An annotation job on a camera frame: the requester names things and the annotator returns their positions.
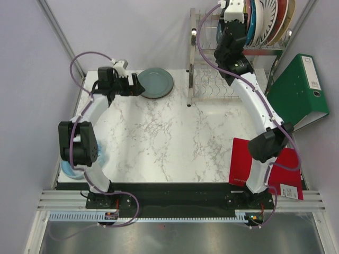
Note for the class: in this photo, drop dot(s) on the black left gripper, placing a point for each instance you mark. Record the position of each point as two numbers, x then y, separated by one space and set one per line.
135 90

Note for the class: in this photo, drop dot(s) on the grey-blue ceramic plate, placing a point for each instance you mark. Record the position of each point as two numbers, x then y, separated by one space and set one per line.
154 74

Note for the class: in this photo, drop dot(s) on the dark plate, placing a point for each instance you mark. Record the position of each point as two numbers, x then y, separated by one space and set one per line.
218 33

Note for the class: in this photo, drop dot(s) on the blue polka dot plate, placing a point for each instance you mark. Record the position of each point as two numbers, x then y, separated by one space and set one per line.
252 24

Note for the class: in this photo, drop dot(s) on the brown-rimmed petal pattern plate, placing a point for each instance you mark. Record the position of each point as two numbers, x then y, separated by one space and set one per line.
259 13

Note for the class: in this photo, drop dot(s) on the white plate with blue stripes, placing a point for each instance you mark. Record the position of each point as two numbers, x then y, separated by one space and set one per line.
269 15

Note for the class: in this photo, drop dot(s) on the red plate with teal flower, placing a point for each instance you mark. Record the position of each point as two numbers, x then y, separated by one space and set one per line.
281 16

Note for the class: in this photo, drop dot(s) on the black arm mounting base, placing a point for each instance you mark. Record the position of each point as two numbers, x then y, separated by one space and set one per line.
179 199

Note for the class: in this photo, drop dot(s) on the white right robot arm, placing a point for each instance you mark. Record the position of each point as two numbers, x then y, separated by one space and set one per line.
272 132

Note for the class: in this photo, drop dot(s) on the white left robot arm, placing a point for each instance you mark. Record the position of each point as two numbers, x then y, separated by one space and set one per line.
77 140

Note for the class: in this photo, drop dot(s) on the steel two-tier dish rack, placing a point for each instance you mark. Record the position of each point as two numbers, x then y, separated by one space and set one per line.
205 82

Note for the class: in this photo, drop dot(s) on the light blue headphones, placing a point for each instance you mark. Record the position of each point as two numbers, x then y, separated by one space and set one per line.
77 175

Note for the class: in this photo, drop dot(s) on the green lever arch binder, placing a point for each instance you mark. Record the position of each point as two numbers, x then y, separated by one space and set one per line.
297 96

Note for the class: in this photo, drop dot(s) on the cream plate with bird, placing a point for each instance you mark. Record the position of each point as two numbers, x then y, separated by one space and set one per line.
287 21

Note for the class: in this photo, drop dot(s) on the red folder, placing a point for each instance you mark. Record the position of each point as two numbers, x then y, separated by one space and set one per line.
287 183

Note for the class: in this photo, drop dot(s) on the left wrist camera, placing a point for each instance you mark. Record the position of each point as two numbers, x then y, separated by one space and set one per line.
106 76

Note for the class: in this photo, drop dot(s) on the white slotted cable duct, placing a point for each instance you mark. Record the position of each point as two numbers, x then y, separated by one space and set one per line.
107 217

